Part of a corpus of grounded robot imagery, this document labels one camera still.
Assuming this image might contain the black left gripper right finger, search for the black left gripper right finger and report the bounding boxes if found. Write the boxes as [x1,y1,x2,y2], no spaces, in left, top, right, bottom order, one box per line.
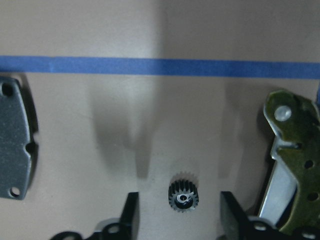
[220,191,252,240]

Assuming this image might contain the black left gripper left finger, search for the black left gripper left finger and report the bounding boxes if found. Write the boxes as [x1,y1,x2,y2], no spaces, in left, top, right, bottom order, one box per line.
[119,192,139,240]

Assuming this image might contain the small black bearing gear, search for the small black bearing gear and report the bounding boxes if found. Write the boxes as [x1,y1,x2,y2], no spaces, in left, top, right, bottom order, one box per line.
[168,171,199,213]

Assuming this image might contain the olive brake shoe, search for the olive brake shoe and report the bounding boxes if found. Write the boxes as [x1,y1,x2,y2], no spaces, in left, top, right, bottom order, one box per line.
[264,90,320,235]

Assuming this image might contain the black brake pad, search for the black brake pad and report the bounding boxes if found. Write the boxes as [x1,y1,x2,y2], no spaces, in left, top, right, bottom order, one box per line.
[0,76,38,201]

